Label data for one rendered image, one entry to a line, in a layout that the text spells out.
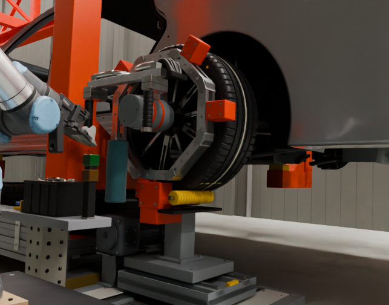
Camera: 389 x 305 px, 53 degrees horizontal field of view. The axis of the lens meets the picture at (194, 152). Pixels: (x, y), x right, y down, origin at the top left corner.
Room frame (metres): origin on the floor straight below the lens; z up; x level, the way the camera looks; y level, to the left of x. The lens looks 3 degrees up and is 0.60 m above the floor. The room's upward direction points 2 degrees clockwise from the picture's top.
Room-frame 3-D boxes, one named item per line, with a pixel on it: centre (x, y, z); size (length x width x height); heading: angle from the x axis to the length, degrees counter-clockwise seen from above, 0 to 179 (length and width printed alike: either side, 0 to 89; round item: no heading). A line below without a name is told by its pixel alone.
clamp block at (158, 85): (1.40, 0.15, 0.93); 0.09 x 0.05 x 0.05; 142
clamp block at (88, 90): (1.61, 0.42, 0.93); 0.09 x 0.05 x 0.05; 142
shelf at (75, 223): (1.40, 0.49, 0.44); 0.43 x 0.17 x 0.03; 52
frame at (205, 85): (1.66, 0.16, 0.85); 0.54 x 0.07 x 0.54; 52
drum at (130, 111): (1.61, 0.20, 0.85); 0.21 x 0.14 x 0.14; 142
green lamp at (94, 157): (1.28, 0.34, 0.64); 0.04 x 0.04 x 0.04; 52
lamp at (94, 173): (1.28, 0.34, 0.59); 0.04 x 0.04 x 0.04; 52
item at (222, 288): (1.77, 0.01, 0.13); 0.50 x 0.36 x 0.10; 52
